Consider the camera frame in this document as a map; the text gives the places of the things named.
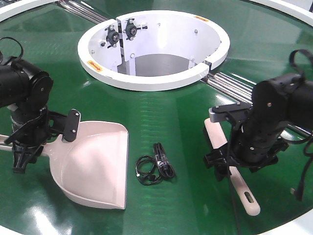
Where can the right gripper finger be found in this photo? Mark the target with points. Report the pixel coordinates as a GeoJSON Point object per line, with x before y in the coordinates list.
{"type": "Point", "coordinates": [221, 171]}

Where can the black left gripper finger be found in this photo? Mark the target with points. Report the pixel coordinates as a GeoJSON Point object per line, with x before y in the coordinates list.
{"type": "Point", "coordinates": [23, 155]}

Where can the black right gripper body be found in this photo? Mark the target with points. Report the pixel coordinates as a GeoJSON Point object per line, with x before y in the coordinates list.
{"type": "Point", "coordinates": [251, 157]}

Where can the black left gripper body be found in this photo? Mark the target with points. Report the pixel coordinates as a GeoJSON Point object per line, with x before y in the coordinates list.
{"type": "Point", "coordinates": [33, 128]}

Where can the pink hand broom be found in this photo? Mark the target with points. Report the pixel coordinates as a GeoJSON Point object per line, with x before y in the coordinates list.
{"type": "Point", "coordinates": [218, 139]}

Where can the pink plastic dustpan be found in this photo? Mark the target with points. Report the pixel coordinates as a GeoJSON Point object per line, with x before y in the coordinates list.
{"type": "Point", "coordinates": [92, 170]}

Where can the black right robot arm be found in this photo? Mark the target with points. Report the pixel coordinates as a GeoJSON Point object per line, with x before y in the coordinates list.
{"type": "Point", "coordinates": [256, 127]}

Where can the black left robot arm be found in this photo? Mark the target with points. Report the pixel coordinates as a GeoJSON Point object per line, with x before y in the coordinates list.
{"type": "Point", "coordinates": [25, 89]}

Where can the right steel roller strip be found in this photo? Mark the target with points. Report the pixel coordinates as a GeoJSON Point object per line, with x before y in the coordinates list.
{"type": "Point", "coordinates": [232, 85]}

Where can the steel roller strip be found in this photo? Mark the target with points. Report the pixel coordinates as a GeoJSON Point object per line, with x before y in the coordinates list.
{"type": "Point", "coordinates": [232, 85]}
{"type": "Point", "coordinates": [81, 10]}

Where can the white outer rim front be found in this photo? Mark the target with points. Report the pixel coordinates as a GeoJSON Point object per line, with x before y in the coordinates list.
{"type": "Point", "coordinates": [302, 225]}

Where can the white rim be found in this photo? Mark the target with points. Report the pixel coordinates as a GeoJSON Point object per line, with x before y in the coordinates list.
{"type": "Point", "coordinates": [290, 9]}
{"type": "Point", "coordinates": [20, 6]}
{"type": "Point", "coordinates": [302, 225]}

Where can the white outer rim left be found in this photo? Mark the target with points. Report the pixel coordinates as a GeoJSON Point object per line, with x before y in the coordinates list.
{"type": "Point", "coordinates": [20, 6]}

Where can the rear steel roller strip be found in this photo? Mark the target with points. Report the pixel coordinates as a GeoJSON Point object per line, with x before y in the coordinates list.
{"type": "Point", "coordinates": [81, 10]}

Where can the white outer rim right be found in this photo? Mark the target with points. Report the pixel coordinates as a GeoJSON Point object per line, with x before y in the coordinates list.
{"type": "Point", "coordinates": [290, 9]}

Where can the left black bearing mount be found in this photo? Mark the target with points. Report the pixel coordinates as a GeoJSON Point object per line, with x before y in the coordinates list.
{"type": "Point", "coordinates": [112, 36]}

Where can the black bearing mount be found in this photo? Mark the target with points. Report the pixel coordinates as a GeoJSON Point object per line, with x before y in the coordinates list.
{"type": "Point", "coordinates": [131, 29]}
{"type": "Point", "coordinates": [112, 36]}

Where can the right black bearing mount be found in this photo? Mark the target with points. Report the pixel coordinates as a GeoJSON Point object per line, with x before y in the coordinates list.
{"type": "Point", "coordinates": [131, 29]}

